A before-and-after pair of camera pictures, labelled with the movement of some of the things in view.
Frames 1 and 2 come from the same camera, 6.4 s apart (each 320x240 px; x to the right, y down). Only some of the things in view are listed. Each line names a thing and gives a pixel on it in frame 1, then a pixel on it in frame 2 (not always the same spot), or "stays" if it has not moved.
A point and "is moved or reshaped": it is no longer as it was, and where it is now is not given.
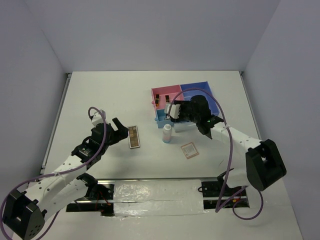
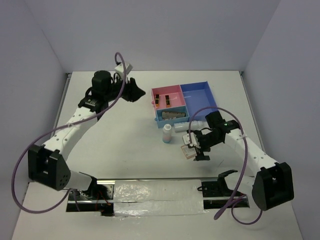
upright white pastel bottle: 167,133 stays
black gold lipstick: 157,100 stays
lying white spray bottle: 185,127 stays
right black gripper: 184,103 to 200,133
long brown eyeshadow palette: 133,136 is moved or reshaped
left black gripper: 116,133 to 133,92
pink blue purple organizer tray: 161,96 stays
